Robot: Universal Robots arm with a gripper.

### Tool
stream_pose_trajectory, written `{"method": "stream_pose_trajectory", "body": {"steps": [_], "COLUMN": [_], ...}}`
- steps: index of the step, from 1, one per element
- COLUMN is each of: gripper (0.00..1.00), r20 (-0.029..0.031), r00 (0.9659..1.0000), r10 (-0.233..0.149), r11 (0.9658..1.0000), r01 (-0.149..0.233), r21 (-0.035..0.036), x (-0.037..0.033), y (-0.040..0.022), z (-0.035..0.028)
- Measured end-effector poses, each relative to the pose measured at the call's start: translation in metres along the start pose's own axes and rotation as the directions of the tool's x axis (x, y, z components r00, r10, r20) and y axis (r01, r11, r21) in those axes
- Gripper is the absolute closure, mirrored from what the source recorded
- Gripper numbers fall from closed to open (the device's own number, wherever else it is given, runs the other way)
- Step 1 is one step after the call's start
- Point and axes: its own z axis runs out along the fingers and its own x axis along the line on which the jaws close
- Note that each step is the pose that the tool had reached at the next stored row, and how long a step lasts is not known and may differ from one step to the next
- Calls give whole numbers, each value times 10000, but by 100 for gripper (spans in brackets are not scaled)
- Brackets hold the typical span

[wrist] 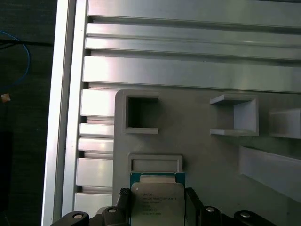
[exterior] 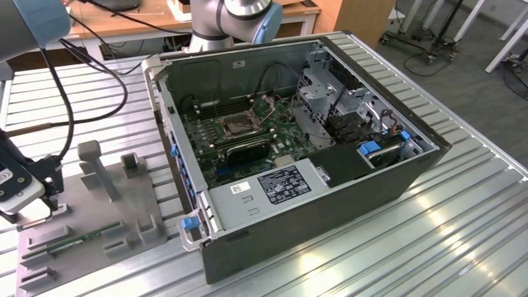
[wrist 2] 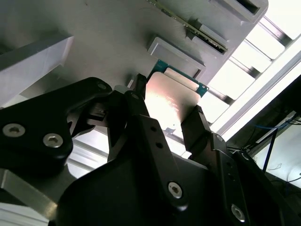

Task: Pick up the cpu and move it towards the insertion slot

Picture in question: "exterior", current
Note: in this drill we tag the white table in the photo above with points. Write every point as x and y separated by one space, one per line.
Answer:
469 21
507 52

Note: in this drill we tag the grey plastic parts rack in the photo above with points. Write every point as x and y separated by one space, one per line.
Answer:
83 213

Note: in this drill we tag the silver optical bay bracket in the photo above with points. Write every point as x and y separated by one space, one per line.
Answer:
319 57

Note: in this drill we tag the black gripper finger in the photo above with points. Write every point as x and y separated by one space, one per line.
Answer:
51 198
6 218

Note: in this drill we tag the silver metal drive cage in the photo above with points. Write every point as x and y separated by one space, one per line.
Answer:
314 92

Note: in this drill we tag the black open PC case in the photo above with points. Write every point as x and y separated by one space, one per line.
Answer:
310 229

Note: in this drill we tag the CPU socket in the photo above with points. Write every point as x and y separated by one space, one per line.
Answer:
239 127

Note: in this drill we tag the black wheeled stand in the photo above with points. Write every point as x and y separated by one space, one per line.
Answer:
447 21

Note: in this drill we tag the small white tape strip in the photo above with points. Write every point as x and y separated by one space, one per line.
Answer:
466 269

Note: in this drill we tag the dark grey rounded object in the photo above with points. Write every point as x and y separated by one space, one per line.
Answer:
5 71

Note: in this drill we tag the black plastic shroud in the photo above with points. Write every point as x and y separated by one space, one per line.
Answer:
338 167

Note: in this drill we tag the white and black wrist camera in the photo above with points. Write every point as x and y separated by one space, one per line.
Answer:
21 191

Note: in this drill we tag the wooden cabinet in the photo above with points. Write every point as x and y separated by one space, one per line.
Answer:
363 18

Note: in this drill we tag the small silver heatsink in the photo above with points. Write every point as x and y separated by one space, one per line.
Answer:
285 161

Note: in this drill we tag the green RAM stick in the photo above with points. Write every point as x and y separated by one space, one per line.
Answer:
83 239

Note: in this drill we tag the black graphics card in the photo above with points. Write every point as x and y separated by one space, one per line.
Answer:
247 153

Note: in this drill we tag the silver power supply unit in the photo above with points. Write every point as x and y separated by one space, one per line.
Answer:
235 210

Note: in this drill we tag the small blue drive clip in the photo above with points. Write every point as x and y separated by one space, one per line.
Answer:
405 135

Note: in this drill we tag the green motherboard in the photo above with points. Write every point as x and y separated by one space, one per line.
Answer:
285 123

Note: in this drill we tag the black RAM slot bank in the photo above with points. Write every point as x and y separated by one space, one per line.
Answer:
231 106
239 143

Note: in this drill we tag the dark round monitor base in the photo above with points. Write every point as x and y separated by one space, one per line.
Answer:
119 3

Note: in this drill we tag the blue card retention clip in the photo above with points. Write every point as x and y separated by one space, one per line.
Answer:
174 150

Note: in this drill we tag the silver square CPU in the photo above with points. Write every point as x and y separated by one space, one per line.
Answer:
31 222

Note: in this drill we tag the hard disk in blue carrier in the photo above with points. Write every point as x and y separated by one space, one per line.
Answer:
369 148

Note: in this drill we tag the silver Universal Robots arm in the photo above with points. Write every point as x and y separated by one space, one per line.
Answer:
25 28

